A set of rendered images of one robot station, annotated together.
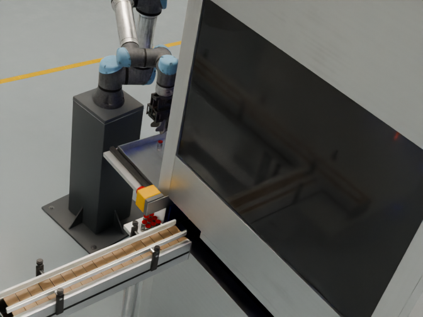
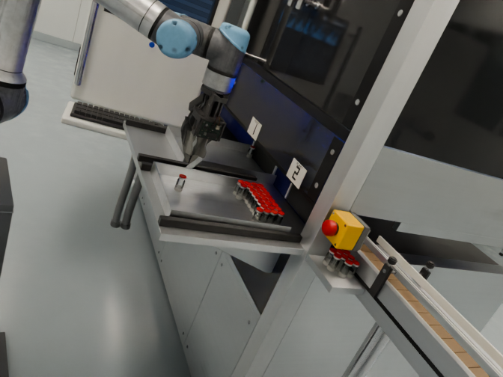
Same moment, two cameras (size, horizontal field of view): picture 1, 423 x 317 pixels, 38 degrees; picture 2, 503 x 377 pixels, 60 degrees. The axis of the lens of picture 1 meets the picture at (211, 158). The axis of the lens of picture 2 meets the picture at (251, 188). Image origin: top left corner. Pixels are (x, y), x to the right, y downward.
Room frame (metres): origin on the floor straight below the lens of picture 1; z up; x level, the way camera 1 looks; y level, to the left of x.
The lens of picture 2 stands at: (1.63, 1.23, 1.40)
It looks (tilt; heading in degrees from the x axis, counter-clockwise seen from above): 22 degrees down; 285
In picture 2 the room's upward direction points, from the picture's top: 23 degrees clockwise
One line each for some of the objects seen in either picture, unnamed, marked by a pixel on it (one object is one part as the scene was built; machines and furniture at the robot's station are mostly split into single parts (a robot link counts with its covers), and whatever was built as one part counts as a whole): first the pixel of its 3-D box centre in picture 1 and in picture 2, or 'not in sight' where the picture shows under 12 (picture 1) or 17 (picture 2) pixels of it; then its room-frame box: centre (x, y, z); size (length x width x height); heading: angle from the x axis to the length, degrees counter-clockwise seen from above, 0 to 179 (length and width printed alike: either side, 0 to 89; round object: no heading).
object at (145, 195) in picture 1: (149, 199); (345, 230); (1.66, 0.19, 1.00); 0.08 x 0.07 x 0.07; 46
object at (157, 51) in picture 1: (158, 58); (187, 35); (2.17, 0.30, 1.28); 0.11 x 0.11 x 0.08; 22
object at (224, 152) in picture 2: not in sight; (219, 154); (2.16, -0.14, 0.90); 0.34 x 0.26 x 0.04; 46
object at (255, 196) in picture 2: not in sight; (254, 202); (1.92, 0.10, 0.90); 0.18 x 0.02 x 0.05; 136
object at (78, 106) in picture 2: not in sight; (126, 122); (2.60, -0.18, 0.82); 0.40 x 0.14 x 0.02; 38
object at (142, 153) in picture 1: (165, 163); (218, 199); (2.00, 0.18, 0.90); 0.34 x 0.26 x 0.04; 46
